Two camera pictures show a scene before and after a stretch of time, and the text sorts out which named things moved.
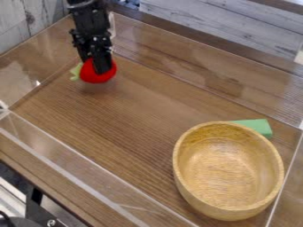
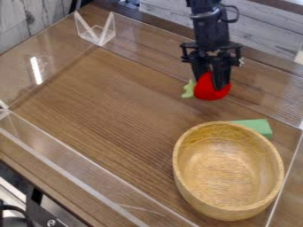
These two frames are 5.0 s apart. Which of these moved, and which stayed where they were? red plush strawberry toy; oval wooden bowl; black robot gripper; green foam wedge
Moved: red plush strawberry toy; black robot gripper
Stayed: green foam wedge; oval wooden bowl
